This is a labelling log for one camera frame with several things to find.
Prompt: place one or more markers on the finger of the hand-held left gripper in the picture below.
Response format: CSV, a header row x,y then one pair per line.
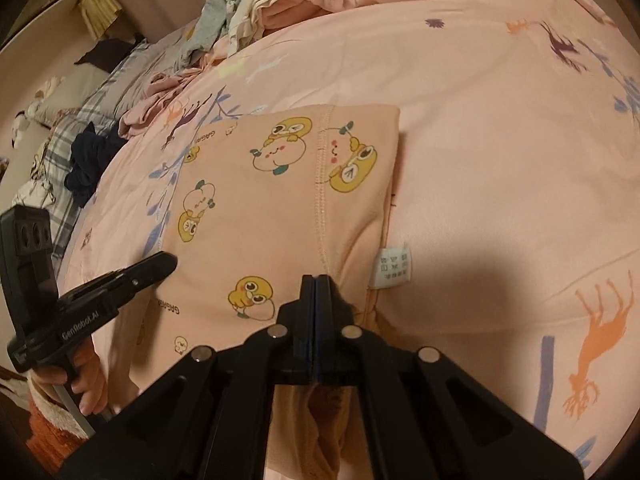
x,y
140,275

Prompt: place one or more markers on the dark brown cloth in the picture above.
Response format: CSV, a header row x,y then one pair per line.
x,y
112,52

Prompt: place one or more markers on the grey pillow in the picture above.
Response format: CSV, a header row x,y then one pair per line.
x,y
70,92

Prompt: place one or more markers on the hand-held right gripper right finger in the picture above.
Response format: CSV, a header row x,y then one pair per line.
x,y
323,305

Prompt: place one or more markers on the cream folded cloth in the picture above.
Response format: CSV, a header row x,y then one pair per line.
x,y
260,0

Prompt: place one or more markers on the grey-blue crumpled cloth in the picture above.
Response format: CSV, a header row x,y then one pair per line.
x,y
210,25

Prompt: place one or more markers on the yellow pleated fabric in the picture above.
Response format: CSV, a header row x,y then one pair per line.
x,y
102,7

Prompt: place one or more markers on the navy crumpled cloth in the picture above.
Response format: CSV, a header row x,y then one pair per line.
x,y
92,160

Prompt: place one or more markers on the peach duck print garment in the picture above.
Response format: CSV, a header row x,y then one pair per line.
x,y
280,210

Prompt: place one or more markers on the pink animal print bedsheet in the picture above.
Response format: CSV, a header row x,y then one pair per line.
x,y
500,135

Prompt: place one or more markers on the peach cloth under cream cloth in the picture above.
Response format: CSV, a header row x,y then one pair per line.
x,y
287,15

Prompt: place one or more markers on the person's left forearm orange sleeve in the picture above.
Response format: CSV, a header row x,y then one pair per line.
x,y
50,425

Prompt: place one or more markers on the small pink crumpled garment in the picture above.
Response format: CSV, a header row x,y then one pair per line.
x,y
155,100

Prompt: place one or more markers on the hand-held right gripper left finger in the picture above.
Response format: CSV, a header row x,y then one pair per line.
x,y
306,305

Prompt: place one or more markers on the grey plaid bedding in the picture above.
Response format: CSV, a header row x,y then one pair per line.
x,y
75,120

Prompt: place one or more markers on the person's left hand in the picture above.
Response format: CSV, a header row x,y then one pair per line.
x,y
92,385

